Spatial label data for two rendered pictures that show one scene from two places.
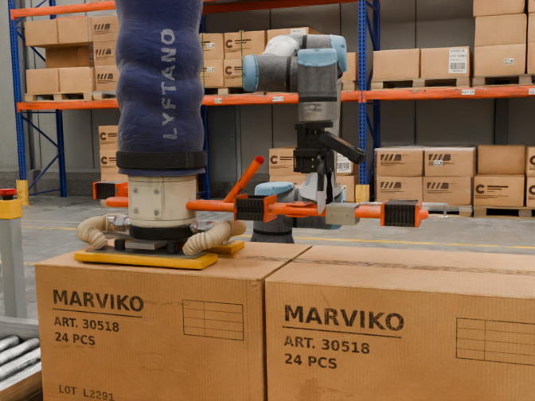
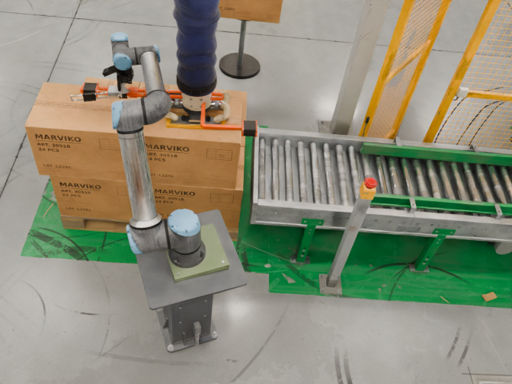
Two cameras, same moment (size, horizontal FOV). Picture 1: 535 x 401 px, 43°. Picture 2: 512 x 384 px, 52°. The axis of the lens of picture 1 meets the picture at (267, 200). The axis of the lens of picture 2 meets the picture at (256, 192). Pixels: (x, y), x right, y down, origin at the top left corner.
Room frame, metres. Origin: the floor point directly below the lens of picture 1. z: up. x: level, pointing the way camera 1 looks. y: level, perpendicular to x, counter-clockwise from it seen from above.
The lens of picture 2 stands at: (4.02, -0.42, 3.02)
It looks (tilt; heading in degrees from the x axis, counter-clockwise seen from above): 48 degrees down; 153
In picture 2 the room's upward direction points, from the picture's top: 9 degrees clockwise
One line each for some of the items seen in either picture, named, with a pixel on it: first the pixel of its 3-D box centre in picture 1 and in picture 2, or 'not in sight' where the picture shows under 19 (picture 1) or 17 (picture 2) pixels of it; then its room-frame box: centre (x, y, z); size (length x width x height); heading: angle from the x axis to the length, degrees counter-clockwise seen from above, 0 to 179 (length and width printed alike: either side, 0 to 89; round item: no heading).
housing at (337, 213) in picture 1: (342, 213); (114, 92); (1.55, -0.17, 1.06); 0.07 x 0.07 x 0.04; 72
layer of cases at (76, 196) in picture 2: not in sight; (159, 149); (1.35, 0.10, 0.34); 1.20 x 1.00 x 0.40; 69
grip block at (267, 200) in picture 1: (255, 207); not in sight; (1.61, 0.03, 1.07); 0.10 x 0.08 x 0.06; 162
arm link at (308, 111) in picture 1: (317, 112); not in sight; (1.57, -0.12, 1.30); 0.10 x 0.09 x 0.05; 160
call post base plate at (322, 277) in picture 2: not in sight; (331, 283); (2.54, 0.99, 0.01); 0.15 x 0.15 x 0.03; 69
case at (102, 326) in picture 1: (182, 328); (190, 140); (1.71, 0.23, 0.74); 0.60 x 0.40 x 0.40; 70
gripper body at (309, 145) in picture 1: (314, 148); (124, 72); (1.57, -0.11, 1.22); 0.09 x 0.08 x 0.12; 70
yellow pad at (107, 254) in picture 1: (145, 251); not in sight; (1.60, 0.30, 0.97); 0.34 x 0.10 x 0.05; 72
